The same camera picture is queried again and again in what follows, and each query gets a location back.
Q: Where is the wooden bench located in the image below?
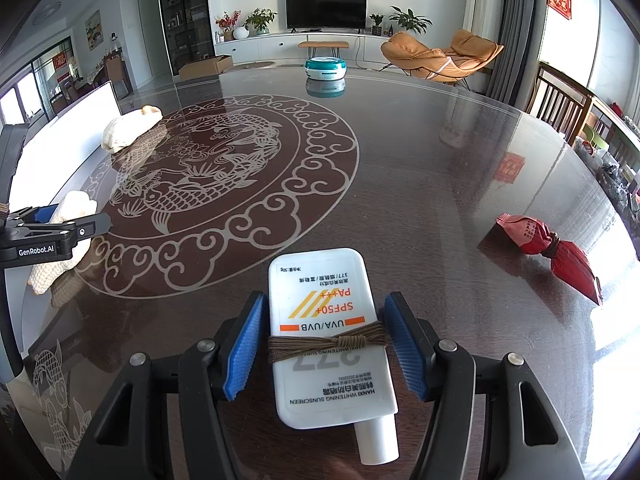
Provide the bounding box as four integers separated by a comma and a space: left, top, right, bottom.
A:
298, 40, 349, 62

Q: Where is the cream knitted cloth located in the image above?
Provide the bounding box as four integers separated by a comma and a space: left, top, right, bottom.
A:
27, 191, 98, 295

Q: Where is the dark glass display cabinet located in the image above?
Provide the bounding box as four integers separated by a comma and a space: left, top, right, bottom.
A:
157, 0, 216, 76

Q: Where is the grey curtain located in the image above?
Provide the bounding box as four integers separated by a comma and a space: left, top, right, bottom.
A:
487, 0, 550, 111

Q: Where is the brown cardboard box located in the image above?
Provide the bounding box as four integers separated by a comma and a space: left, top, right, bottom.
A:
178, 55, 234, 81

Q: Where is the white cloth bundle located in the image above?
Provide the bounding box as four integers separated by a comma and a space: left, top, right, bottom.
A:
101, 105, 163, 153

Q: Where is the red crinkled packet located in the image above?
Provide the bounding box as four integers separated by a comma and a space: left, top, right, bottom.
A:
495, 213, 603, 306

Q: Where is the dark dining chair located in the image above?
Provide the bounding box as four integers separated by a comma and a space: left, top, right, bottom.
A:
102, 52, 133, 96

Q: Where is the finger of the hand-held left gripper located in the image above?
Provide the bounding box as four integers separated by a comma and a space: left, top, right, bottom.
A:
5, 205, 58, 226
14, 213, 112, 245

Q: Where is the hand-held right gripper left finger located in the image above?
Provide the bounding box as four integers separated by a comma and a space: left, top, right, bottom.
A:
65, 291, 268, 480

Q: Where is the white television cabinet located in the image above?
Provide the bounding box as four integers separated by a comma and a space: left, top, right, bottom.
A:
214, 32, 397, 67

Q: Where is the white box container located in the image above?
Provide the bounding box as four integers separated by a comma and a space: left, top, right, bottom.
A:
0, 80, 123, 211

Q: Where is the red flower bouquet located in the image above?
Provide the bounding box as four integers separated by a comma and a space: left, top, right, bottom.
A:
215, 11, 243, 42

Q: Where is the bushy green potted plant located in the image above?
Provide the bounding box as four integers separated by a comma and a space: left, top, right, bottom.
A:
245, 8, 277, 36

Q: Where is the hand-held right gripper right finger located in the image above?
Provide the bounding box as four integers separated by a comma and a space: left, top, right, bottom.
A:
382, 291, 583, 480

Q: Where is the teal round container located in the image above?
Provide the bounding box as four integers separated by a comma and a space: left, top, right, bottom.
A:
305, 57, 348, 81

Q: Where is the white sunscreen bottle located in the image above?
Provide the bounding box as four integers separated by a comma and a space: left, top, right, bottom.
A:
268, 248, 400, 465

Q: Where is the wooden slatted chair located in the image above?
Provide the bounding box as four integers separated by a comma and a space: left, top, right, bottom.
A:
527, 61, 596, 136

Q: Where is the framed wall painting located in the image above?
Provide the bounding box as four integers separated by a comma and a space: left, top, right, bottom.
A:
84, 11, 104, 50

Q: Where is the black flat television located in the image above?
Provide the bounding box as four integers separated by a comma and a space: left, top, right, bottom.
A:
285, 0, 367, 31

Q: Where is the broad leaf potted plant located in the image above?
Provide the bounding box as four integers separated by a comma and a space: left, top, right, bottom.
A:
389, 6, 432, 37

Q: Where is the orange lounge chair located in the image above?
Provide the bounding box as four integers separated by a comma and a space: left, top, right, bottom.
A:
381, 29, 504, 92

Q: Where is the pile of assorted household clutter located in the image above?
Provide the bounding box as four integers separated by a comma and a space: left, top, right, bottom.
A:
574, 132, 640, 223

